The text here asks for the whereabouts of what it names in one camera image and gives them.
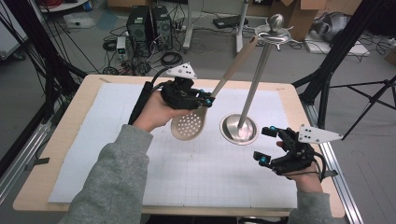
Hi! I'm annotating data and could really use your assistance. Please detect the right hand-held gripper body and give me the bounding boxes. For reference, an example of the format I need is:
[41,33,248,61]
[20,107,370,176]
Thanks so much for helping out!
[270,124,344,175]

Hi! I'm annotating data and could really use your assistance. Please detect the beige slotted spoon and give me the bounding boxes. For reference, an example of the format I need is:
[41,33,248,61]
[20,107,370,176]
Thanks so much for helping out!
[170,35,260,142]

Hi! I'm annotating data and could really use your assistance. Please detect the cardboard box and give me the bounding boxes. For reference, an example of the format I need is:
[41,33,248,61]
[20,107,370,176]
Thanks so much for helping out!
[269,0,328,42]

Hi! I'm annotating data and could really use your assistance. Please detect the person's left hand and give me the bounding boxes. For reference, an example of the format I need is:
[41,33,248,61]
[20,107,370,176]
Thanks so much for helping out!
[133,91,192,133]

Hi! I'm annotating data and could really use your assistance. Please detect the grey bag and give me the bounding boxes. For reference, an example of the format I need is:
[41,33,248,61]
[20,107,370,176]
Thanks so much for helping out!
[312,11,351,43]

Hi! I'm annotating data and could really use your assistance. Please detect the white cabinet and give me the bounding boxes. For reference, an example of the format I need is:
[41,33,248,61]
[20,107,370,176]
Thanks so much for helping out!
[0,6,29,61]

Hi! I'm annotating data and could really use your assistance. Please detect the small grey power supply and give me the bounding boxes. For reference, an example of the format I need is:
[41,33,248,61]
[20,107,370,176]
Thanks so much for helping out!
[116,35,129,62]

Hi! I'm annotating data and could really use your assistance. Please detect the thick black gripper cable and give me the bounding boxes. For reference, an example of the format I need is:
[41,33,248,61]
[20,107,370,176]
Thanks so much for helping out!
[128,66,176,125]

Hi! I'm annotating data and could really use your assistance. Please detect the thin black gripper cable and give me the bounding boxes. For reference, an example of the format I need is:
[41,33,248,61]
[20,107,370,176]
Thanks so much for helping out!
[307,150,339,183]

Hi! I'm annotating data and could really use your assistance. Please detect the white stand leg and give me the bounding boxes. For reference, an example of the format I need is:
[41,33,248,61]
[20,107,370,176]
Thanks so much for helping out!
[235,0,250,60]
[182,0,195,54]

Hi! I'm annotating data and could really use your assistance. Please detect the white grid mat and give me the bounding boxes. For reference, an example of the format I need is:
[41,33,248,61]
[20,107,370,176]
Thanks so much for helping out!
[48,82,299,209]

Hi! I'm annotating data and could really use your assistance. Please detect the black tripod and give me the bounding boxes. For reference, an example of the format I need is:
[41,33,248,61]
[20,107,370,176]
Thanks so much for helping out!
[330,76,396,132]

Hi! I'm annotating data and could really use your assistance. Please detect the coiled black cable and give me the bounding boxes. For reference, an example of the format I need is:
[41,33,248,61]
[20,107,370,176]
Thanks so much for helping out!
[160,50,184,69]

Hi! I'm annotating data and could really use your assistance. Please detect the white round table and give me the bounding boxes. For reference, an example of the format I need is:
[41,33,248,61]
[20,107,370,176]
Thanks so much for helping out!
[38,0,90,13]

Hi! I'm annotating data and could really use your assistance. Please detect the black pole stand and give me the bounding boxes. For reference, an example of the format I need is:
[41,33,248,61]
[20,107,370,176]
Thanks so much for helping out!
[292,0,390,130]

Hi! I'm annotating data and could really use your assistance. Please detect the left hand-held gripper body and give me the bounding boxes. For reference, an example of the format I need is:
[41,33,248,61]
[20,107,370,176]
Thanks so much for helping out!
[161,63,204,110]

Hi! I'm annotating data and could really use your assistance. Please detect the flat black device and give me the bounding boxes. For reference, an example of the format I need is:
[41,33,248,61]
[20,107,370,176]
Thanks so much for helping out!
[212,14,249,30]

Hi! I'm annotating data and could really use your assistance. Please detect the metal utensil stand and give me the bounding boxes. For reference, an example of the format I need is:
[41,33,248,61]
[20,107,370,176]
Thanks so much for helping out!
[219,13,293,147]

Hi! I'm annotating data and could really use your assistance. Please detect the black tape piece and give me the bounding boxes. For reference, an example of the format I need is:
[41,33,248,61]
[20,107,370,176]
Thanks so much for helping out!
[24,157,50,172]

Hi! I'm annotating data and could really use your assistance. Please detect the white flat board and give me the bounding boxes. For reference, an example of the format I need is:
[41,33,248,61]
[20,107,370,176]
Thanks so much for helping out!
[303,38,372,58]

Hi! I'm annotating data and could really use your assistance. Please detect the black computer tower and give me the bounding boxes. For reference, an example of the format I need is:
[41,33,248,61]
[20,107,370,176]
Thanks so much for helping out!
[125,5,153,59]
[151,5,174,52]

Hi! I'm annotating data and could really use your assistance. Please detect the black stand with cables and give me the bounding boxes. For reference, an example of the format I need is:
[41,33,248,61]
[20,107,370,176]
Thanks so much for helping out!
[0,0,88,108]

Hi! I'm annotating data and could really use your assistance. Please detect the person's right hand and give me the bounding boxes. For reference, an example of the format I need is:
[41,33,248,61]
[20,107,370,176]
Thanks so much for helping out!
[276,141,323,194]

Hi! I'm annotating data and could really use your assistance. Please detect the aluminium rail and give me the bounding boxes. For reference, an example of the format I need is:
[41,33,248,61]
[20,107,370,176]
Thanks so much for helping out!
[300,102,363,224]
[0,122,52,204]

